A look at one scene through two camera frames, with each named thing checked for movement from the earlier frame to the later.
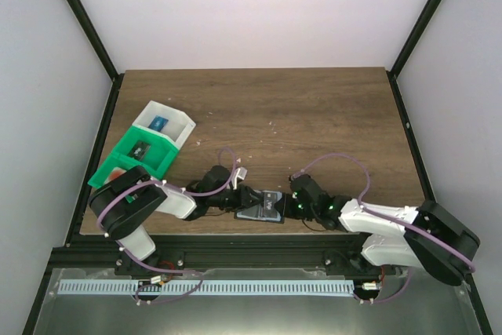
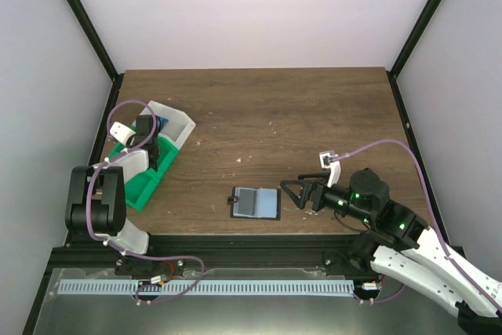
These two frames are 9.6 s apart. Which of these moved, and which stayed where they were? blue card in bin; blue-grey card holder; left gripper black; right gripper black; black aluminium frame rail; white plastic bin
Moved: left gripper black; right gripper black
Stayed: blue-grey card holder; white plastic bin; black aluminium frame rail; blue card in bin
